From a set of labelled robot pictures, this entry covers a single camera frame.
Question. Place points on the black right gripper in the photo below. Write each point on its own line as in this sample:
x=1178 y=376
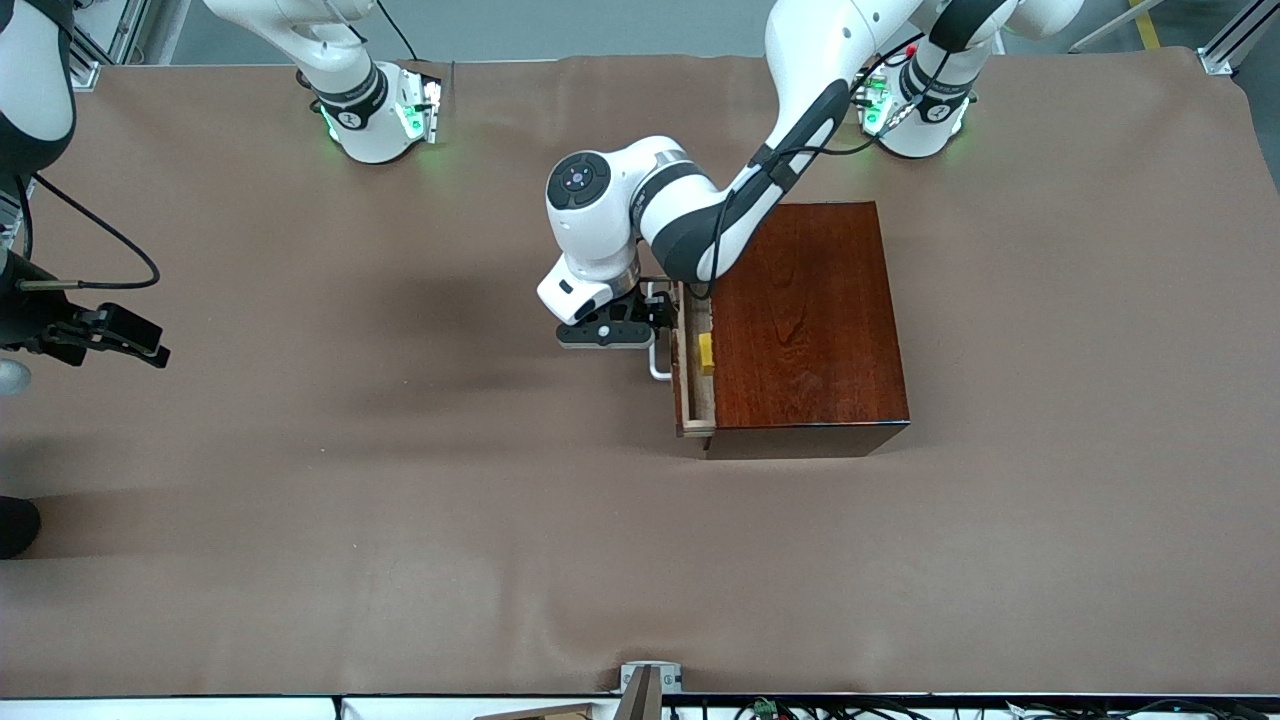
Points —
x=28 y=317

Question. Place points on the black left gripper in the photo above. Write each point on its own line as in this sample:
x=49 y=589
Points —
x=660 y=310

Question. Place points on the yellow wooden block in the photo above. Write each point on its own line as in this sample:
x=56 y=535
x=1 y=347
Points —
x=706 y=355

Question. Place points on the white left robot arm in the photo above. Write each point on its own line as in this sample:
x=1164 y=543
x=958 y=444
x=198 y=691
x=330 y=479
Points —
x=600 y=230

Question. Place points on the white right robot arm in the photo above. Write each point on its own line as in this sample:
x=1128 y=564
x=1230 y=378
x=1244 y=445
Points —
x=340 y=60

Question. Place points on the dark red wooden cabinet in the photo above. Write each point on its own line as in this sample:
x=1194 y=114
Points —
x=820 y=340

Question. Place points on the black round object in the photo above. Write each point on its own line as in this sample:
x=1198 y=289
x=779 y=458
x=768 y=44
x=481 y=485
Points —
x=15 y=528

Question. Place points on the brown table cover mat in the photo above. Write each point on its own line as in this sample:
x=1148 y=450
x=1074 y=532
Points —
x=400 y=500

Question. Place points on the brown wooden board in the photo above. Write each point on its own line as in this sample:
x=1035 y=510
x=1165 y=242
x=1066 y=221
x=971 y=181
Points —
x=540 y=713

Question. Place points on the aluminium frame profile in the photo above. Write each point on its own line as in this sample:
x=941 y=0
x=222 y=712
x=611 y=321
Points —
x=105 y=45
x=1225 y=50

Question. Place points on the grey metal bracket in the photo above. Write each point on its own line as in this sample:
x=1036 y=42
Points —
x=668 y=676

